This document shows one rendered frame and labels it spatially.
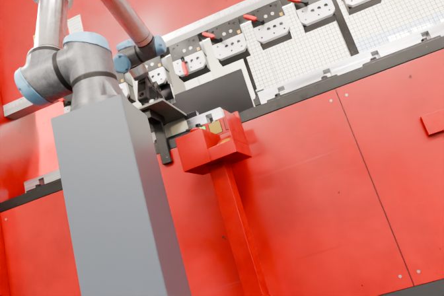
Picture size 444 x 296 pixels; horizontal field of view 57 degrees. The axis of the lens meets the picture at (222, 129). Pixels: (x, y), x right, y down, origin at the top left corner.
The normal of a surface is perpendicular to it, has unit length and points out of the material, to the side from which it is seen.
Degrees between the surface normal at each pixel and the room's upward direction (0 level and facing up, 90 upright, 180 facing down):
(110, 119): 90
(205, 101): 90
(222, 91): 90
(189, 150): 90
